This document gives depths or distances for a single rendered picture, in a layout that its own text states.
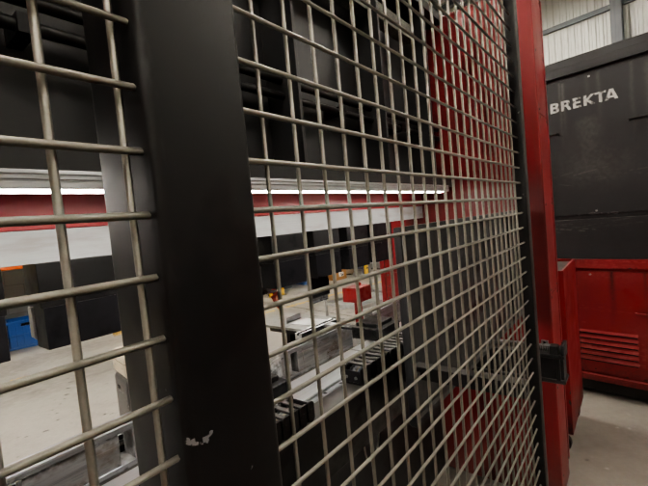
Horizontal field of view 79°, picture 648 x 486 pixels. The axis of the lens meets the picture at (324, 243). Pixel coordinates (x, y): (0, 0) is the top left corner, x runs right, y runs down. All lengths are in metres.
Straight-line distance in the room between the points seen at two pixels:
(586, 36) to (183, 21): 8.35
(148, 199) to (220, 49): 0.08
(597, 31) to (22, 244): 8.27
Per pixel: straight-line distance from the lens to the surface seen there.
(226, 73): 0.20
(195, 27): 0.20
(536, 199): 1.96
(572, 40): 8.52
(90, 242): 0.93
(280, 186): 0.96
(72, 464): 1.02
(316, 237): 1.36
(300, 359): 1.35
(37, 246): 0.90
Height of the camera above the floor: 1.37
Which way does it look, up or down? 3 degrees down
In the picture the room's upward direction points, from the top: 5 degrees counter-clockwise
